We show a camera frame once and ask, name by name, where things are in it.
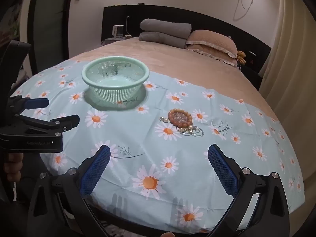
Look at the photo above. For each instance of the silver bangle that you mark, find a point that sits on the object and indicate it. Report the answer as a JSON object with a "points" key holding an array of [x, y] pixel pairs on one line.
{"points": [[189, 129]]}

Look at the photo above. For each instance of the white kettle appliance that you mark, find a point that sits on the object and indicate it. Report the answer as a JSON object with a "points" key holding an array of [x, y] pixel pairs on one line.
{"points": [[118, 31]]}

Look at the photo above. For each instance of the bed with beige bedspread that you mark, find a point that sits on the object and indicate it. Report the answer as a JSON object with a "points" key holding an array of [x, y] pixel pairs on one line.
{"points": [[172, 59]]}

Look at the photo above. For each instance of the black nightstand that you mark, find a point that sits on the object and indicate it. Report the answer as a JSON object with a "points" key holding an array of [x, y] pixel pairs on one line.
{"points": [[251, 75]]}

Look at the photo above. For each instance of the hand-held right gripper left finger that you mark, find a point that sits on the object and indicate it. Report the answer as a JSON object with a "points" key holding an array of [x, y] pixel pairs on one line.
{"points": [[96, 170]]}

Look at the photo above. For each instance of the dark glass door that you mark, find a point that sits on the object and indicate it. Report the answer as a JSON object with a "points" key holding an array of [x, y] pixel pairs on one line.
{"points": [[49, 29]]}

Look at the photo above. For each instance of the brown teddy bear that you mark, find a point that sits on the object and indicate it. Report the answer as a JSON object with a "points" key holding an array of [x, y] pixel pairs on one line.
{"points": [[241, 57]]}

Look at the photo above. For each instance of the black headboard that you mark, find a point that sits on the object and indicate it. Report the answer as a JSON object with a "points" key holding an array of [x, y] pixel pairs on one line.
{"points": [[209, 22]]}

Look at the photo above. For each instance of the beige frilled pillow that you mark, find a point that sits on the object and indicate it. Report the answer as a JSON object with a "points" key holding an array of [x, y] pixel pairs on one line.
{"points": [[212, 42], [214, 56]]}

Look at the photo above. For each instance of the grey nightstand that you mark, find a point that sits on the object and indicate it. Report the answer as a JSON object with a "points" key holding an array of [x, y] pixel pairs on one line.
{"points": [[111, 41]]}

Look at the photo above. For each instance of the daisy print blue cloth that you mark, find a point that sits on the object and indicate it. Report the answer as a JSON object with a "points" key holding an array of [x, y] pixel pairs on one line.
{"points": [[148, 153]]}

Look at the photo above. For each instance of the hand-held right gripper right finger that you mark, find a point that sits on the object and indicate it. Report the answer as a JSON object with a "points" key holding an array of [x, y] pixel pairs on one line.
{"points": [[222, 170]]}

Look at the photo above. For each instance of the grey folded quilt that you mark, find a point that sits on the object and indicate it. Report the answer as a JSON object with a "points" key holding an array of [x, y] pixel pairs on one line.
{"points": [[160, 39], [165, 28]]}

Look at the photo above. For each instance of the cream curtain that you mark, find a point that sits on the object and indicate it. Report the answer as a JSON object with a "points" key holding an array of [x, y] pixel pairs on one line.
{"points": [[291, 66]]}

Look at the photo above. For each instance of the green plastic mesh basket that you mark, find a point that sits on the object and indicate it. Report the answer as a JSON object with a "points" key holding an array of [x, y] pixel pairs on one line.
{"points": [[98, 88]]}

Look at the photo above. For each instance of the person's left hand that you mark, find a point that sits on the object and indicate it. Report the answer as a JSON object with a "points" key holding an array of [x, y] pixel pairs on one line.
{"points": [[12, 167]]}

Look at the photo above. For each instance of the small pearl earring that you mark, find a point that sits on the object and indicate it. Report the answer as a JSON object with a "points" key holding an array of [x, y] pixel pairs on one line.
{"points": [[166, 120]]}

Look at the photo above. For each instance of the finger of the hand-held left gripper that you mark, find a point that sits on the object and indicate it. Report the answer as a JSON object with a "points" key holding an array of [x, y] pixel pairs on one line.
{"points": [[37, 103], [61, 124]]}

